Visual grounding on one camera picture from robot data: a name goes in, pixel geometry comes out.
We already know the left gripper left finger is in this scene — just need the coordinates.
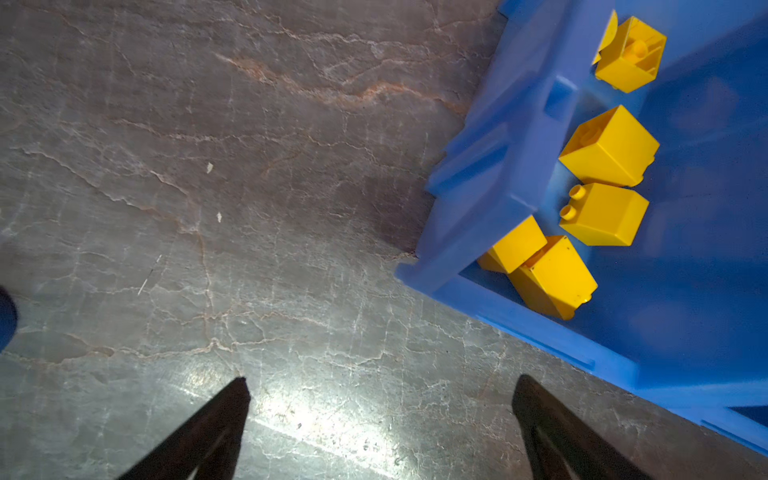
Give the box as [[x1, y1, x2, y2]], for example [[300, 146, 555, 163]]
[[121, 377, 251, 479]]

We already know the blue three-compartment bin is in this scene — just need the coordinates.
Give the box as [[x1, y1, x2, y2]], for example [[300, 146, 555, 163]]
[[396, 1, 767, 453]]

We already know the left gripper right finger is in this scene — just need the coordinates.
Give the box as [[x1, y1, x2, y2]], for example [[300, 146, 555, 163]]
[[511, 374, 649, 479]]

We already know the blue object under arm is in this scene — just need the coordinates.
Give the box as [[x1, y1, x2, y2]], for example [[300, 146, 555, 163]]
[[0, 287, 18, 351]]

